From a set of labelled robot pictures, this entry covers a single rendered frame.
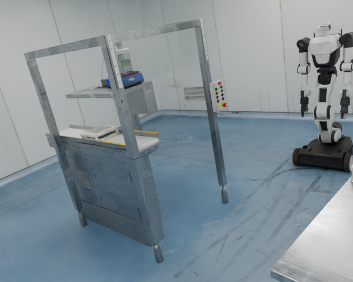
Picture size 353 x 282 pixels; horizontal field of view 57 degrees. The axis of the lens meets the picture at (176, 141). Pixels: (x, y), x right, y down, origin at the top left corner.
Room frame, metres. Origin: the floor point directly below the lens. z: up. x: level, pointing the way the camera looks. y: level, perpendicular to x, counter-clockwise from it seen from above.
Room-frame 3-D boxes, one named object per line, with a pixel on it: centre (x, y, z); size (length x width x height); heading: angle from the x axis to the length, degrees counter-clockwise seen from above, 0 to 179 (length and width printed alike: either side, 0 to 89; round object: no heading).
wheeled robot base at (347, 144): (3.34, -1.69, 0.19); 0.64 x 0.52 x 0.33; 136
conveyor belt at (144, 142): (2.78, 0.71, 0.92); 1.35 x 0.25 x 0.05; 45
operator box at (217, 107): (2.84, -0.45, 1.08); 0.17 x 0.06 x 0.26; 135
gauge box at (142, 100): (2.46, 0.21, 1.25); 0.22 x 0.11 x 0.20; 45
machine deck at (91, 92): (2.51, 0.44, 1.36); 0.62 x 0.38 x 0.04; 45
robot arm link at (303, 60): (3.47, -1.51, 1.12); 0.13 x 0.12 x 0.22; 45
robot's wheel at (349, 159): (2.98, -1.71, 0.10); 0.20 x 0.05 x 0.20; 136
